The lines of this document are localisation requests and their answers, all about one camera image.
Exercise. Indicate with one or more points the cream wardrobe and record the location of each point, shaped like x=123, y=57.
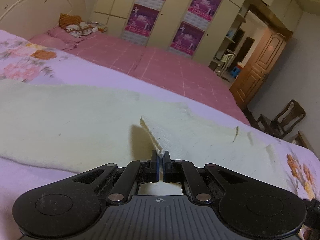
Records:
x=283, y=14

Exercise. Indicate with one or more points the books on nightstand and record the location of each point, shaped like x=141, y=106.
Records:
x=99, y=26

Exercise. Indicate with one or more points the orange white patterned pillow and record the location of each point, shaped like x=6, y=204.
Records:
x=75, y=26

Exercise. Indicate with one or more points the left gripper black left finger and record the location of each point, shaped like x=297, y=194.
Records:
x=130, y=178

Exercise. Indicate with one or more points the pink checked bed cover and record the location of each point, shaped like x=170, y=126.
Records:
x=156, y=66

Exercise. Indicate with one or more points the pink pillow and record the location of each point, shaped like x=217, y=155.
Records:
x=67, y=38

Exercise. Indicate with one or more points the blue plastic stool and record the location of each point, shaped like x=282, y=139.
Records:
x=235, y=71

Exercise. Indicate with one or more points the lower left purple poster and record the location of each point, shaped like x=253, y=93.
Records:
x=140, y=24

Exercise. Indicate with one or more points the dark wooden chair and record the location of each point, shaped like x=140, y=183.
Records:
x=284, y=122

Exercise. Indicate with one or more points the brown wooden door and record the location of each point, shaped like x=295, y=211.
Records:
x=259, y=65

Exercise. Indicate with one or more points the cream curved headboard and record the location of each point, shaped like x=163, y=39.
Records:
x=28, y=18

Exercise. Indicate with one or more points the white metal rack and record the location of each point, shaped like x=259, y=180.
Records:
x=226, y=61

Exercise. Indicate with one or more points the lilac floral bed sheet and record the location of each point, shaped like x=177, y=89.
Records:
x=30, y=63

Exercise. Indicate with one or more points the cream knitted garment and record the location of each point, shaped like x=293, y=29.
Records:
x=77, y=128

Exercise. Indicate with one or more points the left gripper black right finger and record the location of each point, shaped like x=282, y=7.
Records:
x=187, y=175

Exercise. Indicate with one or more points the lower right purple poster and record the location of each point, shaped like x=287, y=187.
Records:
x=186, y=40

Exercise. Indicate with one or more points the upper right purple poster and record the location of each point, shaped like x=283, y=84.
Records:
x=201, y=12

